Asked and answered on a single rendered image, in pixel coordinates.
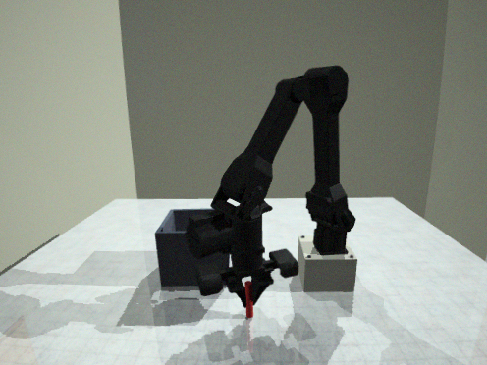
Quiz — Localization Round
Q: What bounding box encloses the red peg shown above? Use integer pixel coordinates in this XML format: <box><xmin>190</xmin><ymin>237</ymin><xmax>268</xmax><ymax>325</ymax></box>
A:
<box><xmin>244</xmin><ymin>281</ymin><xmax>253</xmax><ymax>318</ymax></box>

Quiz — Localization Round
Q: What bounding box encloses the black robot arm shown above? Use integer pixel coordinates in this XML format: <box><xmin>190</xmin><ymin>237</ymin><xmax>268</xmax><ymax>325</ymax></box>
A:
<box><xmin>185</xmin><ymin>65</ymin><xmax>355</xmax><ymax>259</ymax></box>

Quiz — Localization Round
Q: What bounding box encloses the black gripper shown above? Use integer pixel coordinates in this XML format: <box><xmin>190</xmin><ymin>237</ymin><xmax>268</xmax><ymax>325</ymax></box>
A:
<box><xmin>196</xmin><ymin>239</ymin><xmax>298</xmax><ymax>308</ymax></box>

